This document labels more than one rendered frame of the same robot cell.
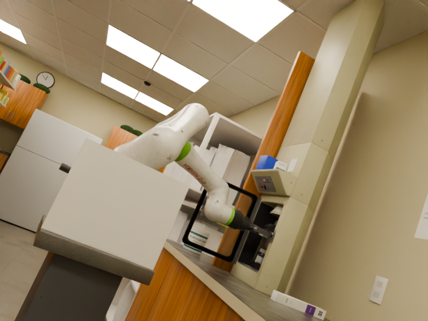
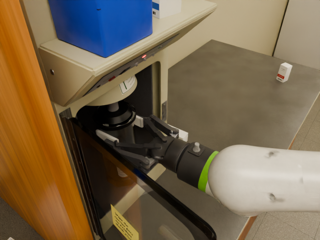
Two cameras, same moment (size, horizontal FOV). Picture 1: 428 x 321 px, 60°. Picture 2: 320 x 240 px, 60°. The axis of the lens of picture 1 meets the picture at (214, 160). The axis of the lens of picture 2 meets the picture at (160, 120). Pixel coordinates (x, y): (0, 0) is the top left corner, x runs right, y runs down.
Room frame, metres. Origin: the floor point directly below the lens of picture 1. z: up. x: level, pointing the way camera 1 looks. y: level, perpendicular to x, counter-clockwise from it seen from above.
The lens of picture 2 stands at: (2.18, 0.07, 1.68)
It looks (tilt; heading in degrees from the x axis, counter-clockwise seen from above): 40 degrees down; 233
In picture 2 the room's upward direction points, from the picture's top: straight up
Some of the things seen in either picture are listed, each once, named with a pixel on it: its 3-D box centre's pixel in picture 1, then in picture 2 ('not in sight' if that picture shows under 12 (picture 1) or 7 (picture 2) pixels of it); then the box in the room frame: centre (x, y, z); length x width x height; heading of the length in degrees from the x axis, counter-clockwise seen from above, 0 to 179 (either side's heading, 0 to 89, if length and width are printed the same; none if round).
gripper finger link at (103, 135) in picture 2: not in sight; (107, 139); (1.98, -0.40, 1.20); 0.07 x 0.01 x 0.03; 110
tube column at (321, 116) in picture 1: (340, 81); not in sight; (1.98, -0.49, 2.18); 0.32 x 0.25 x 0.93; 16
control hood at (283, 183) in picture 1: (269, 182); (143, 48); (1.93, -0.31, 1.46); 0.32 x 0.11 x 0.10; 16
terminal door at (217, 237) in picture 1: (220, 218); (134, 236); (2.06, -0.16, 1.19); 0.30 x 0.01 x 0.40; 98
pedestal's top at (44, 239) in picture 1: (92, 247); not in sight; (1.17, 0.23, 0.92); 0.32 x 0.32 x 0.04; 21
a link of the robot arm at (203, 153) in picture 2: (234, 218); (195, 163); (1.87, -0.21, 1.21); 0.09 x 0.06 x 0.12; 19
